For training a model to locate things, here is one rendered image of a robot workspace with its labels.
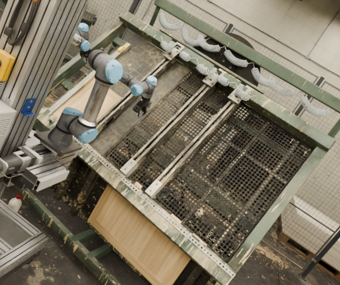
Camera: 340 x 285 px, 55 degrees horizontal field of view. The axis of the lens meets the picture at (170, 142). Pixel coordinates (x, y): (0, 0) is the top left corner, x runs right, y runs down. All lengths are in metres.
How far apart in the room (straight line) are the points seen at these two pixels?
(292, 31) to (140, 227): 5.71
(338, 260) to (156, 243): 4.04
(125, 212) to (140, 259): 0.39
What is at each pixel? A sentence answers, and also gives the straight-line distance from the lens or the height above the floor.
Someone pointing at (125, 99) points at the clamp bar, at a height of 1.30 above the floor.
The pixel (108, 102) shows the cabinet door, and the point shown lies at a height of 1.20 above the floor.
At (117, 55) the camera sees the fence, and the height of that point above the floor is 1.54.
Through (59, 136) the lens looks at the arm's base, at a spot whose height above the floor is 1.09.
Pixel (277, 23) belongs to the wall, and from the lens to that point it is 7.49.
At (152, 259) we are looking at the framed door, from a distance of 2.73.
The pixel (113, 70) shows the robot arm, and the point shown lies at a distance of 1.82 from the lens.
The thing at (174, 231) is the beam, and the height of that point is 0.85.
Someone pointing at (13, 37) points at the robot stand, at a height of 1.55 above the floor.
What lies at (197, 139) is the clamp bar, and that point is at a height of 1.37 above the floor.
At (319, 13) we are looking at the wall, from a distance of 7.57.
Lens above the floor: 1.96
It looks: 16 degrees down
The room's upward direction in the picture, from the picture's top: 31 degrees clockwise
